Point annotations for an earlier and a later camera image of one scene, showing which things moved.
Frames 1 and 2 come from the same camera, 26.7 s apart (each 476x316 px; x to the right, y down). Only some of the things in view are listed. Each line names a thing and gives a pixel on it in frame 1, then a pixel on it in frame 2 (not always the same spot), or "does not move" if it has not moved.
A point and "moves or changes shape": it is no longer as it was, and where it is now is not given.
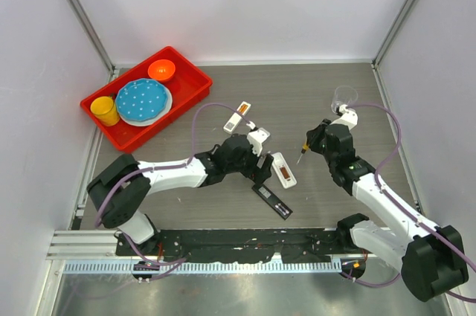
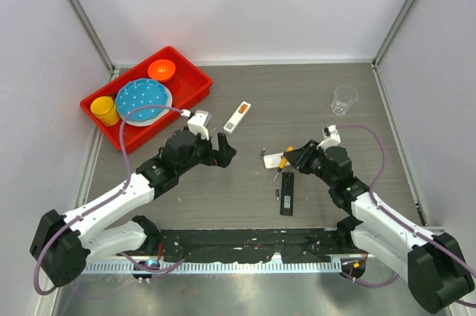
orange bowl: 161,70 does not move
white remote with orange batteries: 243,108 does not move
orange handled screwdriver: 305,148 moves or changes shape
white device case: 256,137 -> 198,121
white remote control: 284,173 moves or changes shape
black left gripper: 263,166 -> 210,151
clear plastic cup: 343,95 does not move
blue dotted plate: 141,100 does not move
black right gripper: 314,136 -> 307,158
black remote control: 273,200 -> 287,194
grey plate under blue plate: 150,122 does not move
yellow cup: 105,108 does not move
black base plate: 239,245 does not move
